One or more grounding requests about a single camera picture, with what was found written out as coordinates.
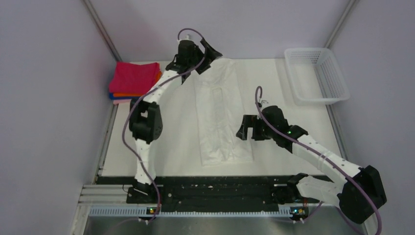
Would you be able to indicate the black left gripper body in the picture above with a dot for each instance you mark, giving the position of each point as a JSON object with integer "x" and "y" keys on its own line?
{"x": 209, "y": 58}

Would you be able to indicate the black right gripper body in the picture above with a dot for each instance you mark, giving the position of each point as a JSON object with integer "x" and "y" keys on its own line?
{"x": 261, "y": 131}

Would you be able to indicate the white t shirt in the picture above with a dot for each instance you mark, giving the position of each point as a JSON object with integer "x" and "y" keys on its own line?
{"x": 220, "y": 111}

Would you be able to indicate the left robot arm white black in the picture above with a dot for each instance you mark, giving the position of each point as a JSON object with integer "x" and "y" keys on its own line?
{"x": 145, "y": 117}

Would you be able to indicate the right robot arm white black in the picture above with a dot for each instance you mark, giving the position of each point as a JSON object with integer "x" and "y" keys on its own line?
{"x": 356, "y": 191}

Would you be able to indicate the folded orange t shirt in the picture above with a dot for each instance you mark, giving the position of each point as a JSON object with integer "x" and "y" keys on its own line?
{"x": 158, "y": 76}

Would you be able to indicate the white plastic basket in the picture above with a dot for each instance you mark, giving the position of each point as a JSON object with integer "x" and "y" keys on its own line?
{"x": 314, "y": 76}

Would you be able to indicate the folded crimson t shirt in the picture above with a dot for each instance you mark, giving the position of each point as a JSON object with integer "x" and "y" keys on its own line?
{"x": 133, "y": 78}

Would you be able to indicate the folded pink t shirt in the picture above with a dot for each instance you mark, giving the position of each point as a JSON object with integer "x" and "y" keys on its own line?
{"x": 120, "y": 101}

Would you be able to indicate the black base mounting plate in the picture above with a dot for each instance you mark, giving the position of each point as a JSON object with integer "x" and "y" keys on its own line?
{"x": 216, "y": 194}

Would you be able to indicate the aluminium extrusion rail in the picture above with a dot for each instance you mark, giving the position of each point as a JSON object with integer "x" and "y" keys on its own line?
{"x": 103, "y": 195}

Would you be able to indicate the white slotted cable duct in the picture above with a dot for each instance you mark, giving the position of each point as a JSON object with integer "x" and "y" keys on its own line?
{"x": 136, "y": 211}

